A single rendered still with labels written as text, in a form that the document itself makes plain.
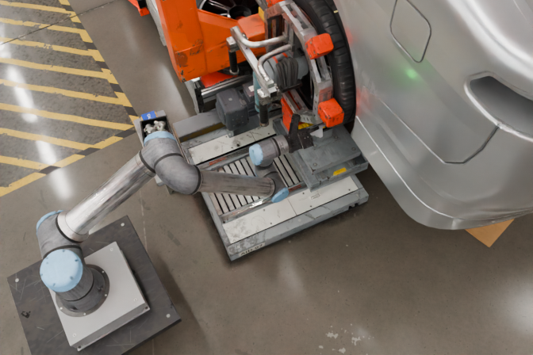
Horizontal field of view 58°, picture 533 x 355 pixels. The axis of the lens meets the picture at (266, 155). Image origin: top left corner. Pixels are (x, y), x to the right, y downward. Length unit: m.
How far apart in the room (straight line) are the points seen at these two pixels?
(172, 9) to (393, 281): 1.71
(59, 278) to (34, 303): 0.45
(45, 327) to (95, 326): 0.27
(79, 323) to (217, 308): 0.68
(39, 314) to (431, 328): 1.81
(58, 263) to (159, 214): 0.89
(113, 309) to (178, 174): 0.71
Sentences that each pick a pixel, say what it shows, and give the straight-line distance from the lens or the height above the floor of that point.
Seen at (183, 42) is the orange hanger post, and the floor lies 0.79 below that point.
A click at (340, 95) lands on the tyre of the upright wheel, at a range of 1.99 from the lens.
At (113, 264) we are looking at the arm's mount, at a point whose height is 0.40.
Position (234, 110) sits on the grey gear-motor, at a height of 0.40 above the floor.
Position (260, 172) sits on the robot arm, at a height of 0.53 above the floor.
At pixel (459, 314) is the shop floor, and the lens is 2.65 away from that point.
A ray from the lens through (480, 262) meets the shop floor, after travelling 2.79.
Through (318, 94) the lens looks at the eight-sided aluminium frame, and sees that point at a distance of 1.97.
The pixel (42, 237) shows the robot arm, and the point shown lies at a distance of 2.17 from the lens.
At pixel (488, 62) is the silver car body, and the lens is 1.28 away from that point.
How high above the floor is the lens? 2.41
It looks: 56 degrees down
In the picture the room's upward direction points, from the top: 3 degrees counter-clockwise
